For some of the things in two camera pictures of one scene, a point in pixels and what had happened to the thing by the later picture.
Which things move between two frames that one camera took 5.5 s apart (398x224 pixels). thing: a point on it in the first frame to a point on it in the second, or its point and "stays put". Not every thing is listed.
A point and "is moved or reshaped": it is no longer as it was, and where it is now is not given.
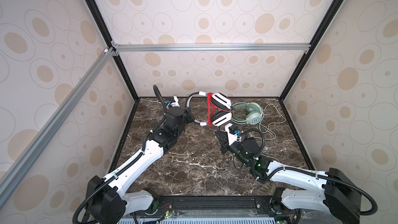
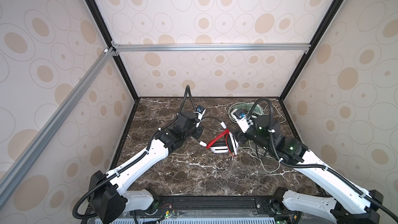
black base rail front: x=240 y=206 stays put
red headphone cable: x=211 y=109 is moved or reshaped
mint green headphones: x=251 y=113 stays put
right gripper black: x=224 y=145 to x=239 y=135
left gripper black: x=185 y=112 to x=197 y=134
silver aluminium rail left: x=34 y=150 stays put
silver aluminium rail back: x=305 y=46 stays put
